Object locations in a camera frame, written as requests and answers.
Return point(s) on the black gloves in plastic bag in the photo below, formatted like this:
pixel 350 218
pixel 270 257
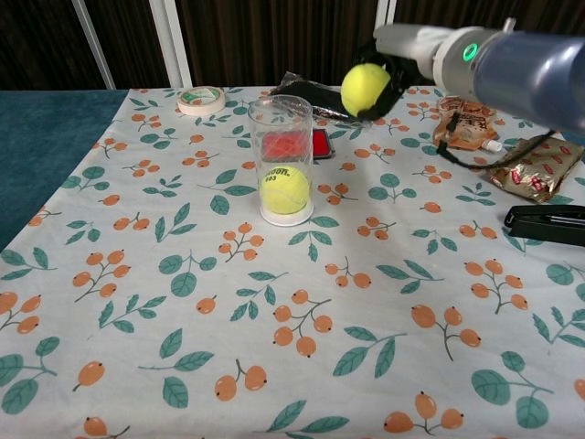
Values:
pixel 320 93

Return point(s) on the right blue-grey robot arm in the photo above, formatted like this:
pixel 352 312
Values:
pixel 525 68

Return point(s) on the black stapler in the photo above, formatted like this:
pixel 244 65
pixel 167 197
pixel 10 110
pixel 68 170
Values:
pixel 548 226

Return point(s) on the yellow-green tennis ball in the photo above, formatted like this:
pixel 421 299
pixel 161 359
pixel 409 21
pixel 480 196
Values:
pixel 363 87
pixel 284 192

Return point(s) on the gold foil snack packet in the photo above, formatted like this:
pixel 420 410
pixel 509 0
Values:
pixel 539 171

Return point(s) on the red ink stamp pad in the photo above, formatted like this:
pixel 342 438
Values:
pixel 322 142

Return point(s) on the teal blue table cover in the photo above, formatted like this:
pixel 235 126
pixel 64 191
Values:
pixel 36 151

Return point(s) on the white partition frame post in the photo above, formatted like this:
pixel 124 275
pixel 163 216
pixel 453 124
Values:
pixel 93 46
pixel 386 11
pixel 173 46

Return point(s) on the clear plastic cup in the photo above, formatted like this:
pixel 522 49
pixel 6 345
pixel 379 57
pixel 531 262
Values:
pixel 279 119

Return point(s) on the beige masking tape roll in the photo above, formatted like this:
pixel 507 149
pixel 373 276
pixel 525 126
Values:
pixel 201 106

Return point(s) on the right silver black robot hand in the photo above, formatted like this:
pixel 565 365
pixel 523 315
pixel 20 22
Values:
pixel 402 41

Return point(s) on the floral printed tablecloth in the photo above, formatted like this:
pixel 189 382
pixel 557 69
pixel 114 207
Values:
pixel 274 297

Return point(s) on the orange spouted snack pouch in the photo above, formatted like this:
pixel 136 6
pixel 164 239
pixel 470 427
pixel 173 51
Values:
pixel 471 125

